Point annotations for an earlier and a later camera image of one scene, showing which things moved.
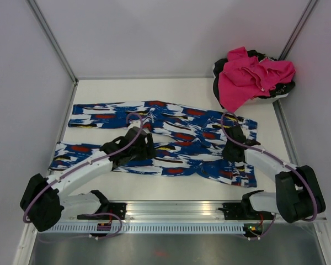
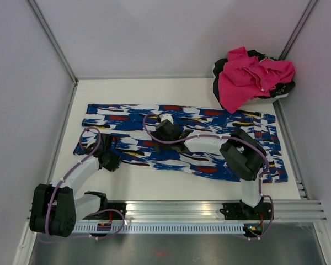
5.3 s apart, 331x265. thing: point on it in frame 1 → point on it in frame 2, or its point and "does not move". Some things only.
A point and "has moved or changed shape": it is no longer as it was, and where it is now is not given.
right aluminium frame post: [310, 8] does not move
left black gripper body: [144, 152] → [113, 160]
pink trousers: [244, 77] does not move
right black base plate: [239, 211] does not move
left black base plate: [118, 208] does not move
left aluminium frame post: [56, 48] does not move
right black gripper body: [228, 153] → [156, 134]
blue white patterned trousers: [162, 138] has moved or changed shape
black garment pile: [221, 64] does not move
